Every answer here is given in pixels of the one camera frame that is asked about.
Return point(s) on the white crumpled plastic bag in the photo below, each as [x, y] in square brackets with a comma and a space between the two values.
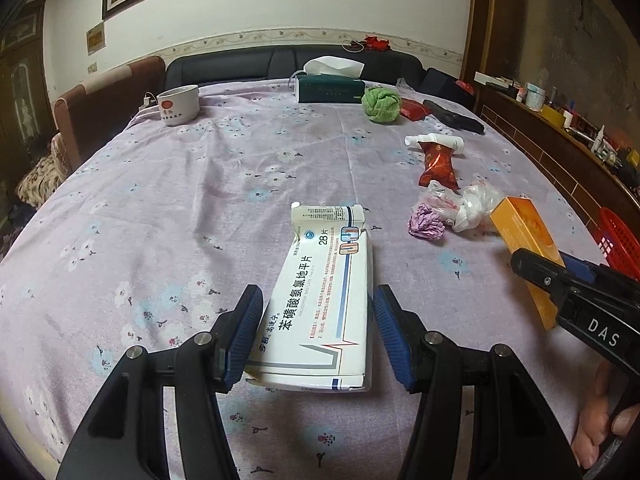
[475, 205]

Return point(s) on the green cloth ball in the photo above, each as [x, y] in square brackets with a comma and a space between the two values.
[381, 106]

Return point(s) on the clear pink printed plastic wrapper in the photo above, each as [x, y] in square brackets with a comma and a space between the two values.
[440, 196]

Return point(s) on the red snack packet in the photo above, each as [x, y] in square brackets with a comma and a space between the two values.
[437, 165]

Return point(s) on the wooden brick-pattern counter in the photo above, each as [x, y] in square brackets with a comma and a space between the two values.
[540, 150]

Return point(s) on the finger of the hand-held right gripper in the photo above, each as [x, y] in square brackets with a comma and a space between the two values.
[537, 272]
[580, 267]

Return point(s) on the red plastic basket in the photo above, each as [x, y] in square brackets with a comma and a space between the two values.
[620, 240]

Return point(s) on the purple crumpled paper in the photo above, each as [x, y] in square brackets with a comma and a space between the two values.
[426, 222]

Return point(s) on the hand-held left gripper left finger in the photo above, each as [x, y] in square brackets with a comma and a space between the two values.
[245, 335]

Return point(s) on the white spray bottle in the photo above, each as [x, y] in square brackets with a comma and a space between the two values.
[440, 141]

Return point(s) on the wooden partition frame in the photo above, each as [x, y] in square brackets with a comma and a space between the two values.
[482, 20]

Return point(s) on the yellow tape roll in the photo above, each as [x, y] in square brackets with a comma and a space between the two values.
[553, 116]

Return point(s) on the brown armchair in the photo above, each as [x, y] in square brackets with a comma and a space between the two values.
[100, 105]

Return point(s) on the floral purple tablecloth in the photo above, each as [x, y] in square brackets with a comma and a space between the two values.
[175, 210]

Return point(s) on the person's right hand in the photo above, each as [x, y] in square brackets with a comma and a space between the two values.
[595, 410]

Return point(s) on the black leather sofa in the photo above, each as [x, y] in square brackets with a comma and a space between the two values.
[235, 67]

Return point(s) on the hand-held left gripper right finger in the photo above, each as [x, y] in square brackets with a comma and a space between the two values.
[395, 340]

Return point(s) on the small yellow wall plaque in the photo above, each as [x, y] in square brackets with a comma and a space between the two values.
[95, 38]

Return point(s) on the red cloth item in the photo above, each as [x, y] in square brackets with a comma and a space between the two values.
[376, 43]

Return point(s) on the orange box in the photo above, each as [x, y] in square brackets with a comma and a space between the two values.
[520, 225]

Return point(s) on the green tissue box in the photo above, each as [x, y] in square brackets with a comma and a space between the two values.
[327, 91]

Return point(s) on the white charger plug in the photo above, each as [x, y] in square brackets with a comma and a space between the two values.
[147, 101]

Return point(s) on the light blue round tin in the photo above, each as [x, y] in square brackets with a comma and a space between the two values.
[535, 96]

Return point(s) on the white medicine box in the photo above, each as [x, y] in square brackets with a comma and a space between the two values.
[320, 300]

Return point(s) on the red pouch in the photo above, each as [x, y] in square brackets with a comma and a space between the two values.
[414, 110]

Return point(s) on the dark wooden cabinet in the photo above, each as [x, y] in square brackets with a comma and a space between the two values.
[22, 100]

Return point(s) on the black wallet case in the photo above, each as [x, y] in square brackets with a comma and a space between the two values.
[455, 117]

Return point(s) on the wall socket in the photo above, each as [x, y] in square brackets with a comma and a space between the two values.
[93, 68]

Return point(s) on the white ceramic cup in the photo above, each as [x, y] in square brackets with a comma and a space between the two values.
[179, 106]

